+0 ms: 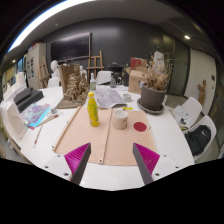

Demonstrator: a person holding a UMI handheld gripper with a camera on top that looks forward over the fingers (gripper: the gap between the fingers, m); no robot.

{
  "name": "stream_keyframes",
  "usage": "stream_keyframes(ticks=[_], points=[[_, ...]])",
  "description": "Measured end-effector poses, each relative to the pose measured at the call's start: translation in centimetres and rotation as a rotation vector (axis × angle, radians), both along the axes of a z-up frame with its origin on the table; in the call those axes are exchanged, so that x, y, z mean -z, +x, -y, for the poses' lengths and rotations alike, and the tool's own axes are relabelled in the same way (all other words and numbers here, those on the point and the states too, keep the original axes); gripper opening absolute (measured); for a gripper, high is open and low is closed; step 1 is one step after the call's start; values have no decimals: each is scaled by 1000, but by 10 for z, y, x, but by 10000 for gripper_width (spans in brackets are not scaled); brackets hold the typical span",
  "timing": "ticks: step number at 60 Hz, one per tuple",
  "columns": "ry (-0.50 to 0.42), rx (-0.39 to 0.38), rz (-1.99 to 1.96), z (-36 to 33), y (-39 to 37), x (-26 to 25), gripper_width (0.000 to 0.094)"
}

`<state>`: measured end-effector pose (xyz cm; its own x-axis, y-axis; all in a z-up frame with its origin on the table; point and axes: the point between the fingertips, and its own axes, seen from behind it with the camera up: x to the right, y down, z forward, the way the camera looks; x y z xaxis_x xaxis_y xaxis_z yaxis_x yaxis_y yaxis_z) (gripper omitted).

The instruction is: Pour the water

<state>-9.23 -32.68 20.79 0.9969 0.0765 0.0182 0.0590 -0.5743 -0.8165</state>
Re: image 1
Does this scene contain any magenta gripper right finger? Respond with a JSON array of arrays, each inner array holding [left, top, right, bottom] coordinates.
[[133, 143, 160, 185]]

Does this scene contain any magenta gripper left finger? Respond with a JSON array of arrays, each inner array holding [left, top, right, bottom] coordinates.
[[65, 143, 91, 185]]

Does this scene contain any right beige cloth mat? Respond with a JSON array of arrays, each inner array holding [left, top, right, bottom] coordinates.
[[103, 110, 156, 166]]

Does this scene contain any round red coaster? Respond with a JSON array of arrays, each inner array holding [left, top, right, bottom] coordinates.
[[133, 122, 147, 132]]

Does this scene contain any paintbrush on table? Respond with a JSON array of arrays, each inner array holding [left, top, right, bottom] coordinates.
[[33, 125, 43, 148]]

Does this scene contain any grey plant saucer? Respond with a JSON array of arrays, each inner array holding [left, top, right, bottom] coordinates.
[[137, 98, 164, 115]]

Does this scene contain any beige ceramic cup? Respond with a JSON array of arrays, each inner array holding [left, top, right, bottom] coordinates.
[[113, 110, 128, 130]]

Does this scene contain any yellow drink bottle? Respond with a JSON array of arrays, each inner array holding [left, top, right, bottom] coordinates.
[[87, 92, 100, 127]]

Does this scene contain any black backpack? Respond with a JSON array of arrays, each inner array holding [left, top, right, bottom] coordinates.
[[185, 125, 211, 155]]

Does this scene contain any white chair with papers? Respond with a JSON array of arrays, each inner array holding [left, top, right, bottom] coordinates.
[[172, 97, 202, 128]]

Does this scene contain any white chair with backpack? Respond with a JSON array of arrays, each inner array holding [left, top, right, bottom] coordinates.
[[184, 115, 216, 160]]

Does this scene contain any dark pot with dried plant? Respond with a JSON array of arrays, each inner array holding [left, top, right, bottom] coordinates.
[[140, 51, 174, 112]]

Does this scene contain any open magazine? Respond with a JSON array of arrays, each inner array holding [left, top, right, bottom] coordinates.
[[94, 89, 125, 108]]

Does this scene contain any brown relief sculpture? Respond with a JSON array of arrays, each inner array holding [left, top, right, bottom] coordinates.
[[57, 64, 89, 109]]

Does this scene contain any white plaster block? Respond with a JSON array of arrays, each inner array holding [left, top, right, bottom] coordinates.
[[0, 100, 27, 141]]

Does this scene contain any clear plastic bottle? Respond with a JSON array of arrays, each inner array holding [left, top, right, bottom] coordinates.
[[90, 73, 96, 91]]

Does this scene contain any black flat box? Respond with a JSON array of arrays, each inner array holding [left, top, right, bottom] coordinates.
[[14, 88, 43, 112]]

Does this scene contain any white plaster bust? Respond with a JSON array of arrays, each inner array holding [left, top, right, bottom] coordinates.
[[50, 60, 60, 78]]

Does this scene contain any cardboard box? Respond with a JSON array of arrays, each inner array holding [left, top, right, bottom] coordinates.
[[128, 70, 146, 94]]

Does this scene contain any white chair behind table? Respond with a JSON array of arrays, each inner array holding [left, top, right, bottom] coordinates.
[[96, 71, 112, 85]]

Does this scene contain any wooden easel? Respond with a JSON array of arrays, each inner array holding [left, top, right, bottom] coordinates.
[[86, 51, 104, 79]]

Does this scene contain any black wall screen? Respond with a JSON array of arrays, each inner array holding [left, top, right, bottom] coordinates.
[[50, 32, 91, 62]]

